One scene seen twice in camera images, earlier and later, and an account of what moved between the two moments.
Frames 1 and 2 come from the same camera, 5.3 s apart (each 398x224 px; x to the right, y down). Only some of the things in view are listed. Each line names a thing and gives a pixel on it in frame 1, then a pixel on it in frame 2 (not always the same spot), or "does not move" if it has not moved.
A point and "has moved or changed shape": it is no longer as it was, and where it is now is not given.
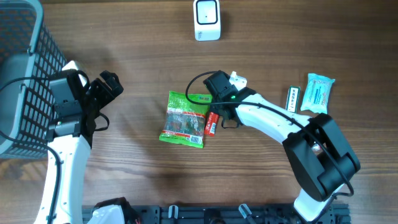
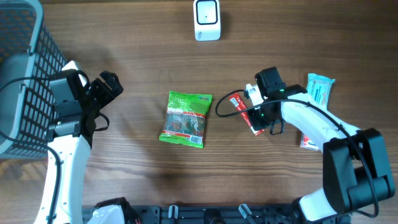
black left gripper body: (99, 94) does not move
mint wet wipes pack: (317, 93) does not move
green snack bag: (185, 121) does not move
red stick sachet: (211, 124) has moved or changed shape
